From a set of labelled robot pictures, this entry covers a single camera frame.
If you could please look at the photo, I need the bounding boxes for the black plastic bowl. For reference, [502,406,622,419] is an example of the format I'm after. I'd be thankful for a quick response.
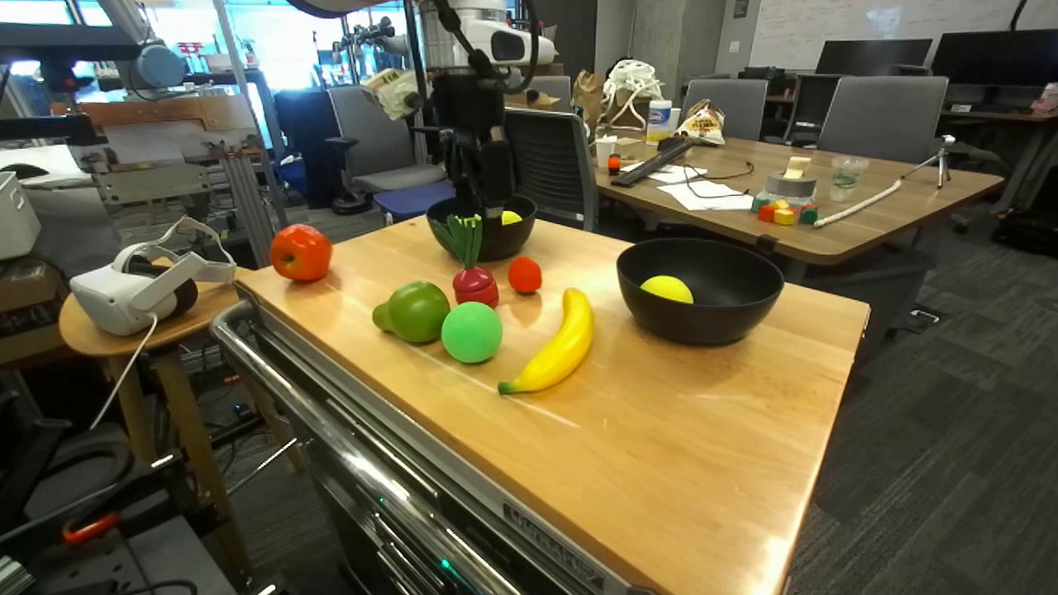
[424,192,539,266]
[614,236,787,350]

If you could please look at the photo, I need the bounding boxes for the white plastic stick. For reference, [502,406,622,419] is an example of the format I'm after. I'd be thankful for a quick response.
[810,176,938,230]

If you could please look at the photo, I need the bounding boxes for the white VR headset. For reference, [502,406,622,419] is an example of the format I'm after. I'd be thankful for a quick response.
[66,213,240,341]

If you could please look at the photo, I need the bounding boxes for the clear plastic container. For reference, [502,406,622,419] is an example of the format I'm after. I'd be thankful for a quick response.
[764,170,822,208]

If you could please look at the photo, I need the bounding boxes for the white net bag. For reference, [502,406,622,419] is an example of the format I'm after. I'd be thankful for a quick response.
[599,57,668,128]

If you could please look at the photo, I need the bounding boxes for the yellow toy banana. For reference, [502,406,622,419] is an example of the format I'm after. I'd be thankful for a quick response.
[496,283,599,400]

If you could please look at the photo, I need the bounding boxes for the metal tool cart cabinet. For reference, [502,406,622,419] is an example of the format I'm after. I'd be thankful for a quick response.
[236,312,649,595]

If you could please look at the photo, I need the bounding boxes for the beige crumpled object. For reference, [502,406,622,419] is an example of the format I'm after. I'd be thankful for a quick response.
[677,96,731,149]

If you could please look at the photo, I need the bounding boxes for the orange handled clamp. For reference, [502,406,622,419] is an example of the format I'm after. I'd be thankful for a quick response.
[59,509,125,550]

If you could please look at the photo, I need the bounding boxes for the white paper sheets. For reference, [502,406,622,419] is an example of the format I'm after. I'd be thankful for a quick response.
[658,161,756,214]

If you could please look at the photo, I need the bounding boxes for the black mesh office chair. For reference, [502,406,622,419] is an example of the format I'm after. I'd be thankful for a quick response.
[502,103,602,230]

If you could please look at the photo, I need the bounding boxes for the clear water bottle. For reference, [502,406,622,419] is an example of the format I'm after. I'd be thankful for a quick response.
[646,96,677,146]

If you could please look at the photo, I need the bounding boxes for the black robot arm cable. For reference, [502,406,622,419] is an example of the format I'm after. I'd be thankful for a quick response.
[427,0,544,93]

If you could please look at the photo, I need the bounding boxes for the black computer monitor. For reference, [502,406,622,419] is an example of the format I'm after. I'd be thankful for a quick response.
[815,38,937,81]
[930,25,1058,93]

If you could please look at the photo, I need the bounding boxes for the green toy pear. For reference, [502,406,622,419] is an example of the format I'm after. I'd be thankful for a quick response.
[370,277,454,346]

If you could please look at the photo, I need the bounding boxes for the small red toy fruit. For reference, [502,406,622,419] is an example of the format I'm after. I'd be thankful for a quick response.
[506,254,546,298]

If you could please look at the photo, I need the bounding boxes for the grey fabric office chair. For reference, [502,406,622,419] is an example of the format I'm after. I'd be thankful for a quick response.
[325,81,447,214]
[818,74,951,170]
[680,75,771,143]

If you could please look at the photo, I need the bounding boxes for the round wooden stool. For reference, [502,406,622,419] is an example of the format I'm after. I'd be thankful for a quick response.
[56,277,253,593]

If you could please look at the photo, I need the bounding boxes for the clear plastic cup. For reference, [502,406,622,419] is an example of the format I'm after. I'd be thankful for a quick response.
[826,151,875,192]

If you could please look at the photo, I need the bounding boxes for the wooden meeting table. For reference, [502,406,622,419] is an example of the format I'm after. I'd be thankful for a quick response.
[482,119,1009,274]

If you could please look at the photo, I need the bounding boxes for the steel cart handle bar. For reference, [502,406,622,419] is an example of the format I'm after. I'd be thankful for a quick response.
[207,300,524,595]

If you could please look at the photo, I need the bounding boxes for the aluminium frame stand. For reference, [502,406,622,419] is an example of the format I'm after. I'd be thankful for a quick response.
[212,137,292,272]

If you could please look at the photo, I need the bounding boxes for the black keyboard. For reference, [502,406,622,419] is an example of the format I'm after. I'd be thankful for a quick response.
[607,133,702,189]

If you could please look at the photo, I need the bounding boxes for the red toy radish green leaves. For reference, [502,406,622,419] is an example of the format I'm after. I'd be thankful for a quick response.
[442,213,506,312]

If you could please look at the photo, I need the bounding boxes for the white plastic device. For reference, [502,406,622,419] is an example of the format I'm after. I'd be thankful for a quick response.
[0,170,48,266]

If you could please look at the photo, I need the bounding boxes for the tan wrist camera box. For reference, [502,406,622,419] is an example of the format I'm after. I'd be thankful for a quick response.
[362,65,424,126]

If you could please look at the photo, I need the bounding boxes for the red orange tomato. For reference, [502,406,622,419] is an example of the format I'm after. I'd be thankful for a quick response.
[269,220,337,289]

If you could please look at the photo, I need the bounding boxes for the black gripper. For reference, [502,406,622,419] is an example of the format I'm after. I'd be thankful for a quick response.
[427,65,520,213]

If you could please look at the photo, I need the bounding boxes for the white headset cable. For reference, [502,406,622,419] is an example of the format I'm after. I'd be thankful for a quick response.
[87,312,163,435]

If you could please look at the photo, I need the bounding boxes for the colourful toy blocks cluster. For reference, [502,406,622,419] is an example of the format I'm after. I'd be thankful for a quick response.
[755,195,822,230]

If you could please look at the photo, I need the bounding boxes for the bright green toy ball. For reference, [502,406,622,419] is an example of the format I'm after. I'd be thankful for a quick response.
[441,300,506,367]

